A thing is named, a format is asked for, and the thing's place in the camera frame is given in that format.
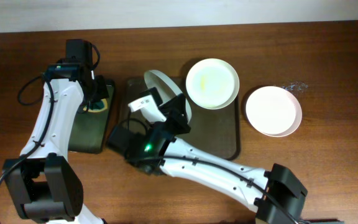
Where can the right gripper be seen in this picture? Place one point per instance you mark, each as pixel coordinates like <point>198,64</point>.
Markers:
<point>176,115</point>

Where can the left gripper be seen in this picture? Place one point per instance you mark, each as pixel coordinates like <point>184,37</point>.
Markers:
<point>104,92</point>

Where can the pale grey plate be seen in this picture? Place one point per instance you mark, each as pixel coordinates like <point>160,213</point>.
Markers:
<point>160,90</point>

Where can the white plate top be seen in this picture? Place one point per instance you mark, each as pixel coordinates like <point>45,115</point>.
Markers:
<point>212,83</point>

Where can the white plate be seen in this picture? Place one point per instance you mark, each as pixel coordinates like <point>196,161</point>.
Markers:
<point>212,83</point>
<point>273,111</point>

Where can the green and yellow sponge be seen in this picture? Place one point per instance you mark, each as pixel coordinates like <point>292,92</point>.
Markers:
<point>98,106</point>

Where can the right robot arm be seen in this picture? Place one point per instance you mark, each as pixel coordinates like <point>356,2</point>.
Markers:
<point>276,196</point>

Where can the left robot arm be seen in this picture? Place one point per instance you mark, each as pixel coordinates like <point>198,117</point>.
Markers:
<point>43,186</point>

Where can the small black water tray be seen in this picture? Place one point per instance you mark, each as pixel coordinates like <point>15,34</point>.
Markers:
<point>89,129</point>

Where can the large brown serving tray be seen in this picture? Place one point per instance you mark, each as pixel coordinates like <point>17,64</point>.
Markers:
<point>213,131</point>

